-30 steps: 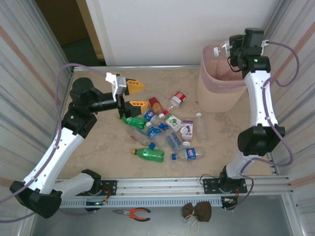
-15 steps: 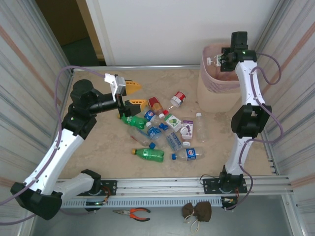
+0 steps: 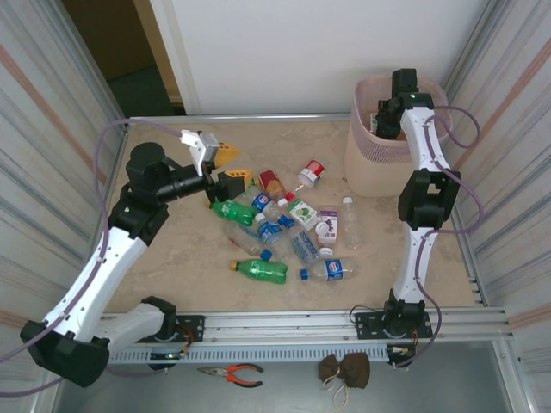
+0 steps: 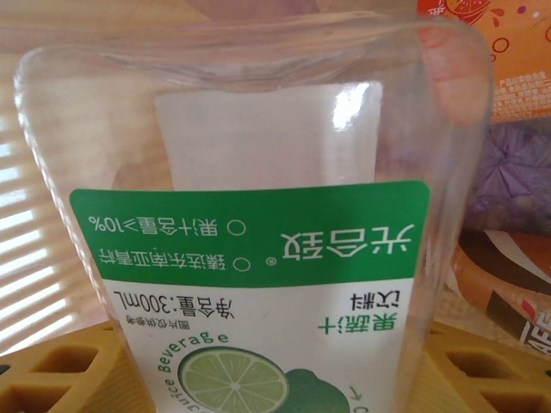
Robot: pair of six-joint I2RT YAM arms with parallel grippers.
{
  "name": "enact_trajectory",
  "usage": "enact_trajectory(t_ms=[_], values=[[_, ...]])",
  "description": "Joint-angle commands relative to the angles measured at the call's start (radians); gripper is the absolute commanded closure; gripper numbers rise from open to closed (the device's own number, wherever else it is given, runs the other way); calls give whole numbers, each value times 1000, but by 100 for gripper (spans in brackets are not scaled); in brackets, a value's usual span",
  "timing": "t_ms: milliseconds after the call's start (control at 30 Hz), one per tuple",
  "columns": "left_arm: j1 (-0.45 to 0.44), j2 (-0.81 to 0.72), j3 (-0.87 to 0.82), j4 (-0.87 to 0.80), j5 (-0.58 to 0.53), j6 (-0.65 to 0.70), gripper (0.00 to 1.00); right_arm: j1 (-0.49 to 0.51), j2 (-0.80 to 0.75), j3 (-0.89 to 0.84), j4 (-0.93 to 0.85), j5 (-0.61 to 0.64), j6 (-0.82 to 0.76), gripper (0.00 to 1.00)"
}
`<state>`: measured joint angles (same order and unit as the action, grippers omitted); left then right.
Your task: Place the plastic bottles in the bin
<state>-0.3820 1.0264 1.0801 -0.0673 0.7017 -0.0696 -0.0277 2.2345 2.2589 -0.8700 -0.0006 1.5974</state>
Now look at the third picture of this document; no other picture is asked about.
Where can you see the green plastic bottle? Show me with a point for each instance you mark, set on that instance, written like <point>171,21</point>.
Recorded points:
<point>234,211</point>

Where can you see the small clear Pepsi bottle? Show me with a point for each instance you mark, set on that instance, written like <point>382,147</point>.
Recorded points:
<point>261,201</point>

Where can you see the red yellow label bottle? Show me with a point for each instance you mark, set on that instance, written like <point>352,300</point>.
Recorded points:
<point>271,183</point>

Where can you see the clear bottle colourful blue label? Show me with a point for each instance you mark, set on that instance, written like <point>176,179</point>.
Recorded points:
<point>243,238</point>

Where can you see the clear bottle blue label white cap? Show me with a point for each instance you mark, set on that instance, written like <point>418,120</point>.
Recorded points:
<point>270,232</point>

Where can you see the white green label bottle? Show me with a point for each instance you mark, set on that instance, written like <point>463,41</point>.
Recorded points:
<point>302,213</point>

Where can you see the red white label bottle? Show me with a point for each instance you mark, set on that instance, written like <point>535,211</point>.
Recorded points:
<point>313,171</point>

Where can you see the green bottle yellow cap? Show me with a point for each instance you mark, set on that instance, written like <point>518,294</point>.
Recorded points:
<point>262,270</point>

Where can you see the Pepsi bottle blue cap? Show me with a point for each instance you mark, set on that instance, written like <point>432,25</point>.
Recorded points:
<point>333,269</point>

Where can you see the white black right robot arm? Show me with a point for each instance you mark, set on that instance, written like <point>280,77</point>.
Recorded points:
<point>419,137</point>

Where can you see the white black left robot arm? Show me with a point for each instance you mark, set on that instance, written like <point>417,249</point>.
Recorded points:
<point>94,275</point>

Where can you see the pink mesh waste bin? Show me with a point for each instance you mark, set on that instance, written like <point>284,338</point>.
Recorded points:
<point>374,172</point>

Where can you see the purple label bottle white cap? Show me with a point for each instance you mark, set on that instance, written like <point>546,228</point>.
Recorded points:
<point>330,223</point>

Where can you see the corrugated translucent side panel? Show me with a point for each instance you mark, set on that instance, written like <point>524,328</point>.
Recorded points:
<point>529,193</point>
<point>43,129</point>

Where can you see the clear unlabelled bottle white cap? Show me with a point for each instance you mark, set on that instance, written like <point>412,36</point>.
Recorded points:
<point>353,223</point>

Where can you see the brown wooden door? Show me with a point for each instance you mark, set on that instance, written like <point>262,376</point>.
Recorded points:
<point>112,38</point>

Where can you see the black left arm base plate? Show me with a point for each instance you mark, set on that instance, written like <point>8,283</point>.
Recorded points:
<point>193,324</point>

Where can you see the aluminium table frame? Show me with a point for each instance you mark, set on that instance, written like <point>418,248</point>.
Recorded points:
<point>280,322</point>

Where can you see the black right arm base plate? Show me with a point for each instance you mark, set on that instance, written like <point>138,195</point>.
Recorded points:
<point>370,327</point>

